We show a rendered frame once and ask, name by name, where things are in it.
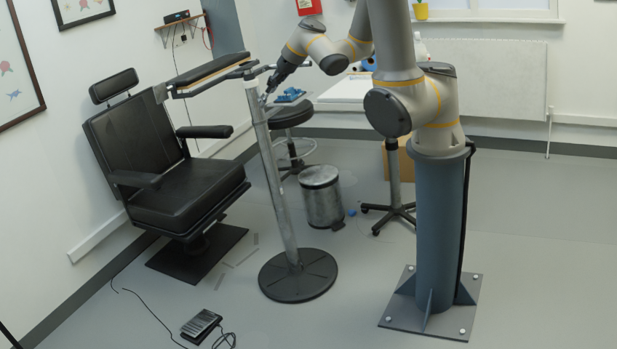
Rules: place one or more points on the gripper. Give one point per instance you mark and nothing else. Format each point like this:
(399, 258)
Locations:
(282, 71)

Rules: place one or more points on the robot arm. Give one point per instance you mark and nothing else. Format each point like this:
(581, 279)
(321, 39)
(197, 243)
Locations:
(395, 58)

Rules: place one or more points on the silver slide tube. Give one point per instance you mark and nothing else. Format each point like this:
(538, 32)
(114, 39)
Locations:
(254, 98)

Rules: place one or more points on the blue ink-cap palette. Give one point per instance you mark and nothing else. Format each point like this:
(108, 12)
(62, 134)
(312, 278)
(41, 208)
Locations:
(290, 93)

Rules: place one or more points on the white tube collar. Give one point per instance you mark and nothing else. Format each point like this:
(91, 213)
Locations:
(249, 84)

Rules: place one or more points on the grey side tray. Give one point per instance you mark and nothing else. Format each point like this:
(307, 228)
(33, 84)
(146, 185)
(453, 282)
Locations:
(291, 99)

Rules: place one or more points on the black armrest pad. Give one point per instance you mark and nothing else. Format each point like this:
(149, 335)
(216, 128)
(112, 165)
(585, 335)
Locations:
(209, 69)

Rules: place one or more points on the armrest stand with black base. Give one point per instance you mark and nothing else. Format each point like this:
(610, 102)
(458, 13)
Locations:
(282, 202)

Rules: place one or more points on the black round stool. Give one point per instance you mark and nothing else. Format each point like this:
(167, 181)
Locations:
(290, 115)

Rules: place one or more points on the white work table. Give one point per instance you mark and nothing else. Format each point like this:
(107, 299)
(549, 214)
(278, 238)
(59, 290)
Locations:
(344, 89)

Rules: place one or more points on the blue tape roll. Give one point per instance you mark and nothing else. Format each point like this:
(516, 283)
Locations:
(370, 63)

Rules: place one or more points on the steel pedal bin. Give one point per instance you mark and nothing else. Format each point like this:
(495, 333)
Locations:
(320, 195)

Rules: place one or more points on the black power supply box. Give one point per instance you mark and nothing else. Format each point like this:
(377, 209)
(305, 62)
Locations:
(176, 17)

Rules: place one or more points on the black client chair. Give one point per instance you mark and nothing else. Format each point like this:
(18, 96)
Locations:
(164, 168)

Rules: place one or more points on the brown cardboard box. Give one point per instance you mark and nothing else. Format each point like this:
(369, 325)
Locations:
(404, 161)

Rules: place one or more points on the table stand with castor base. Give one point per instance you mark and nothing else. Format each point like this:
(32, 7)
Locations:
(394, 192)

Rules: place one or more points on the white squeeze bottle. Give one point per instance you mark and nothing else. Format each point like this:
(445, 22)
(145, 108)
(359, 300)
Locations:
(422, 48)

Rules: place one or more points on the yellow plant pot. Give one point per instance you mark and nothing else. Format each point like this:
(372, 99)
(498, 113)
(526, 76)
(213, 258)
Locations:
(420, 10)

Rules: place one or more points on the small framed flower picture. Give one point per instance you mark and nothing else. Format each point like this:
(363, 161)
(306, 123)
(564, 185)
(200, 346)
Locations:
(82, 10)

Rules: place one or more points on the white radiator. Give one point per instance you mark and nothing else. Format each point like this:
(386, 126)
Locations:
(496, 79)

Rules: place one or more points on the black foot pedal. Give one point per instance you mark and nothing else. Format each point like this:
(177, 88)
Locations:
(201, 326)

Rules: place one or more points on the white window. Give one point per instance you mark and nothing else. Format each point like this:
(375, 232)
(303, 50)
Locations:
(511, 12)

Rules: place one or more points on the large framed flower picture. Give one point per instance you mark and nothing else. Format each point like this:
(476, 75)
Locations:
(12, 67)

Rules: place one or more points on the white radiator pipe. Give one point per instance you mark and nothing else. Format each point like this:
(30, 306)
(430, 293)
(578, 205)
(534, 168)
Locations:
(549, 132)

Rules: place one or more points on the black slanted rod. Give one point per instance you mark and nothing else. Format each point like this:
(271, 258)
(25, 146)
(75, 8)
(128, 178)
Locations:
(8, 335)

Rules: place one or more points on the grey wall panel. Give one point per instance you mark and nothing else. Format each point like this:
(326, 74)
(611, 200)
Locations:
(222, 26)

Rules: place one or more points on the red wall sign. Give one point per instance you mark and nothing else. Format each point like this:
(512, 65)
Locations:
(308, 6)

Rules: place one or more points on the white wall socket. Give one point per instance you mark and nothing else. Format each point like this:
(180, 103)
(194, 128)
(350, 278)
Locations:
(181, 38)

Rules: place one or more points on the wooden wall shelf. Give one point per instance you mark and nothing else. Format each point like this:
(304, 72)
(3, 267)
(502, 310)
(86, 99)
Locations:
(179, 23)

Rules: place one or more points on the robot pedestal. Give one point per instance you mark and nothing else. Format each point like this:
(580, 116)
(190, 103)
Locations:
(438, 217)

